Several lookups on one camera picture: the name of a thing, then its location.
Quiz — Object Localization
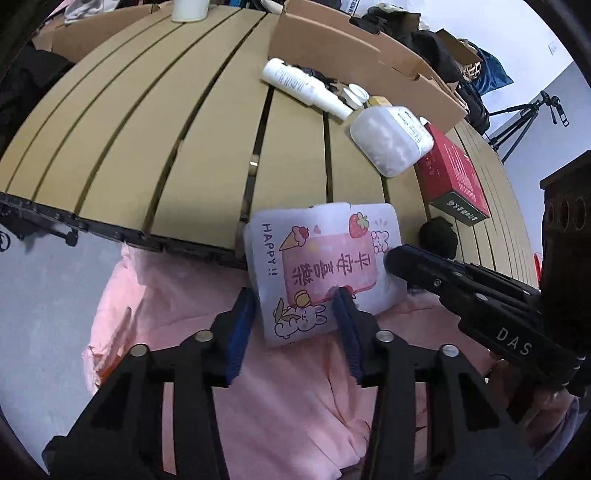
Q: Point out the black scrunchie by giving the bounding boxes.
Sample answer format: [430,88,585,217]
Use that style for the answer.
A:
[419,217,459,260]

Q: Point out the red rectangular box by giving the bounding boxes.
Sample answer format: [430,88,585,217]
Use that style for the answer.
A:
[416,122,490,226]

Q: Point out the white pink cartoon tissue pack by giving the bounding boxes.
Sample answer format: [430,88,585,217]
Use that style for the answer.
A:
[243,203,407,347]

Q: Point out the white cotton pad pack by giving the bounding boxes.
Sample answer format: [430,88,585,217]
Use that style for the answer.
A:
[349,106,434,178]

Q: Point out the small gold soap box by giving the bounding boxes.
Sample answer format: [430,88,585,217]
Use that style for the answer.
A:
[366,96,392,108]

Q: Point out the white round jar lid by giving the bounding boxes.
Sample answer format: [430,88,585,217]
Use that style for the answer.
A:
[341,88,363,110]

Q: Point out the white round jar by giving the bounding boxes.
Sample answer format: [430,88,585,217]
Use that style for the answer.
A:
[348,83,370,103]

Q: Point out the white lotion tube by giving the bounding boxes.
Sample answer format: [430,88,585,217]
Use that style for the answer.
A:
[262,58,353,121]

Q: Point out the person's right hand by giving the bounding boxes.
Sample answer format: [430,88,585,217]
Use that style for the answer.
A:
[489,360,580,456]

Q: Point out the pink jacket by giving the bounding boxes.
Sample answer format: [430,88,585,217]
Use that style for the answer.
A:
[81,243,491,480]

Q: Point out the blue bag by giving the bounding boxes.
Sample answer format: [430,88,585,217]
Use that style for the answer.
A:
[469,42,514,96]

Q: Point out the black clothing pile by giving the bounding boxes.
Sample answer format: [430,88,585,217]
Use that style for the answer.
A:
[351,3,490,135]

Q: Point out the large cardboard tray box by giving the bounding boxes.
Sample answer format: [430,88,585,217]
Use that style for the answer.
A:
[267,1,467,133]

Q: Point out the white thermos bottle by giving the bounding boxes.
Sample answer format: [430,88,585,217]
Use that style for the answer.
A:
[171,0,209,23]

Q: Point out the black camera tripod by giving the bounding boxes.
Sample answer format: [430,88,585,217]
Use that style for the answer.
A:
[488,90,570,164]

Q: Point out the black hair tie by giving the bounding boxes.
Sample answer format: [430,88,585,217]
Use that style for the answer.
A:
[301,66,343,89]

